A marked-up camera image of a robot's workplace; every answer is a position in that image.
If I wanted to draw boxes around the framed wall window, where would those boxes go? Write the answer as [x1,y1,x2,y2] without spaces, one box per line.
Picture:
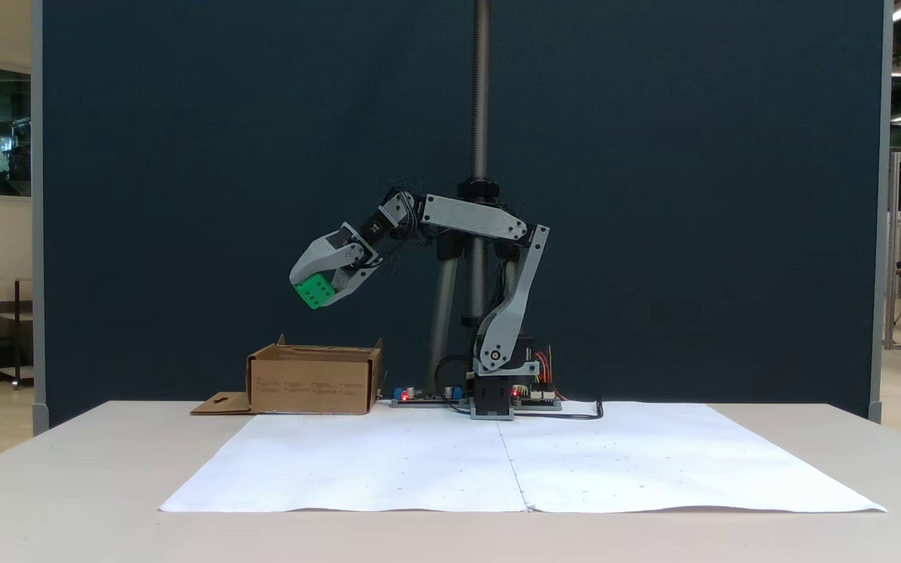
[0,58,33,205]

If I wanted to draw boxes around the blue circuit board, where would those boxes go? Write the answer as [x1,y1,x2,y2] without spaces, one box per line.
[390,385,468,408]

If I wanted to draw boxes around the dark blue partition panel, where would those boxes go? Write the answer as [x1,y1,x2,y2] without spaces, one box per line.
[31,0,890,436]

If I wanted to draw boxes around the white paper sheet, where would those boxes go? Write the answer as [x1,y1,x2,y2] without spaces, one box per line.
[497,402,888,515]
[159,411,531,515]

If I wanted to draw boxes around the green dice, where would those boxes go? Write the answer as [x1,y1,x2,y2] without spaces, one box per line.
[295,274,337,310]

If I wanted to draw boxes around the metal camera tripod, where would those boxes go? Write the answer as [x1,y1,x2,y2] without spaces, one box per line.
[425,0,526,385]

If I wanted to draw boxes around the circuit board with coloured wires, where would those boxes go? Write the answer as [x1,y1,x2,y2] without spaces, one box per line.
[513,348,563,412]

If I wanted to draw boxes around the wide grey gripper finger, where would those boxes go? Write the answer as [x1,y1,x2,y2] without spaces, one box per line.
[289,230,365,289]

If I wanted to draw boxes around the black power cable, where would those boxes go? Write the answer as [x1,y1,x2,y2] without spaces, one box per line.
[515,398,605,421]

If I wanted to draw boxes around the dark shelf cart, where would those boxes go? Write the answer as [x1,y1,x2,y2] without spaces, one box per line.
[0,277,35,390]

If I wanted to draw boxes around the slim grey gripper finger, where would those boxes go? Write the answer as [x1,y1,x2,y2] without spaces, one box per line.
[327,264,380,307]

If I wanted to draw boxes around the brown cardboard box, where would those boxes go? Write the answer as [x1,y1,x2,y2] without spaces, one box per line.
[190,335,386,416]

